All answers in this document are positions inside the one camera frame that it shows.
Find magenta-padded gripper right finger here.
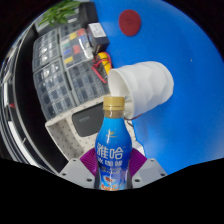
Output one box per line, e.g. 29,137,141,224
127,147,169,190

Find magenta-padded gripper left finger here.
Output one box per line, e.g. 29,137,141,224
57,148,100,190

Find blue drink bottle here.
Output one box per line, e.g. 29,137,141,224
94,95,132,192

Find cream perforated tray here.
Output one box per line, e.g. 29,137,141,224
44,96,146,168

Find black zip pouch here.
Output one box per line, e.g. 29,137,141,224
71,102,109,138

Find grey small-parts drawer cabinet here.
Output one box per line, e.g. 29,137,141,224
33,59,78,121
66,59,111,106
58,20,83,38
32,28,63,73

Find white ribbed cup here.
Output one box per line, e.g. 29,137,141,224
107,60,175,120

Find black shelf unit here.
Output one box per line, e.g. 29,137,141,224
0,29,59,173

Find yellow multimeter with leads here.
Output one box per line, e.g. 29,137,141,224
91,51,114,84

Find clear box of coloured parts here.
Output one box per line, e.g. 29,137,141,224
58,28,95,69

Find small black and white box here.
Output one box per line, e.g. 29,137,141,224
87,22,110,51

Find flat round red coaster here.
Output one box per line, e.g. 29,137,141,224
118,9,142,37

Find flat black case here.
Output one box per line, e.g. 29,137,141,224
78,1,100,27

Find green potted plant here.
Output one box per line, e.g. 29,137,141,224
36,0,82,27

